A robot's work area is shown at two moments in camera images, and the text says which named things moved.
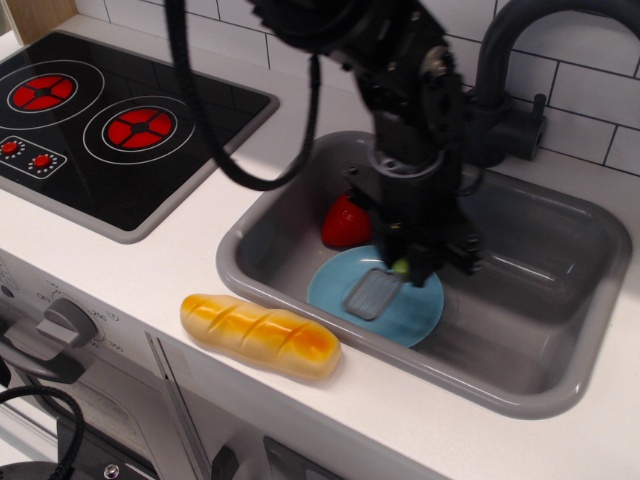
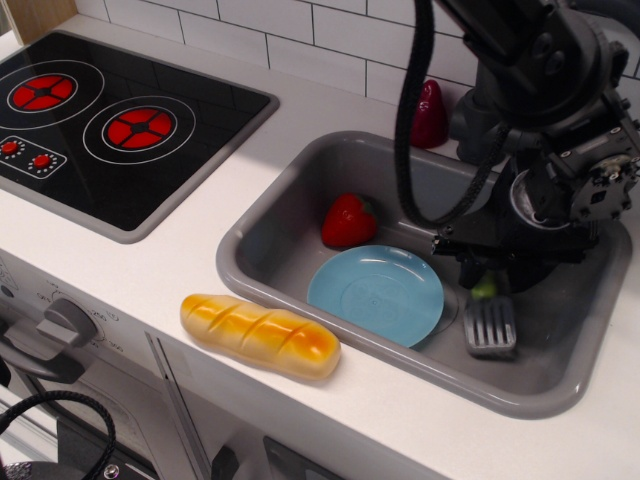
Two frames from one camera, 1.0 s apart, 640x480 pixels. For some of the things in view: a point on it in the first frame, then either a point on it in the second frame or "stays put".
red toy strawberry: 346,223 stays put
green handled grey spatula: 372,289 -> 490,322
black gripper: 421,224 -> 527,229
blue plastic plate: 412,319 stays put
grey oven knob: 68,322 stays put
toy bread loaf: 267,339 stays put
